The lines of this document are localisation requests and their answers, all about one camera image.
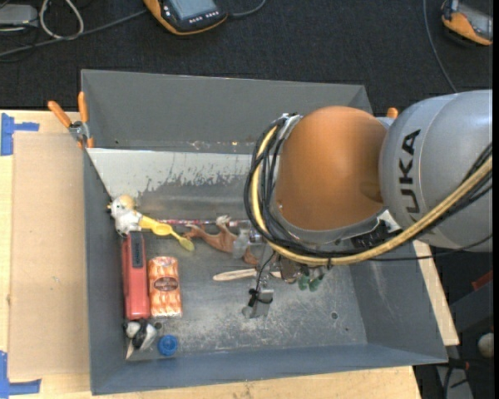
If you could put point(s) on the black and white toy animal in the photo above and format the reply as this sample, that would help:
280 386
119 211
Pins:
141 334

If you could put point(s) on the grey metal bin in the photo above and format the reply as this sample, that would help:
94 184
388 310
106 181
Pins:
233 335

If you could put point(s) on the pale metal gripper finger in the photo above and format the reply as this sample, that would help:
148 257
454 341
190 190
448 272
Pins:
241 244
263 303

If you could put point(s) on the thin pink striped stick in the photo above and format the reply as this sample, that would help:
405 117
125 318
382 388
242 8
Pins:
179 222

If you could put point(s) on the red box with black label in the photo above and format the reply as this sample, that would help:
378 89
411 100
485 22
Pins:
135 285

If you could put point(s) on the pale wooden flat stick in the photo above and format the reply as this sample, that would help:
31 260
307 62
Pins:
233 274

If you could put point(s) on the blue bottle cap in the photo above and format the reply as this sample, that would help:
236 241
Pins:
167 344

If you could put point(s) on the brown toy animal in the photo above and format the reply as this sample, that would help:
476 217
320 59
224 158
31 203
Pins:
221 239

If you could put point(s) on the brown cardboard board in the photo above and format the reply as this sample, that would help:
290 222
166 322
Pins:
45 243

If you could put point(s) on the yellow plastic spoon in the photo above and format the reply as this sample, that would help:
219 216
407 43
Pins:
164 229

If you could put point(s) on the orange snack packet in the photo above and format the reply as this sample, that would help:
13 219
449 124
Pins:
164 287

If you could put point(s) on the white and yellow toy animal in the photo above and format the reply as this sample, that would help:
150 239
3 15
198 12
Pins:
124 216

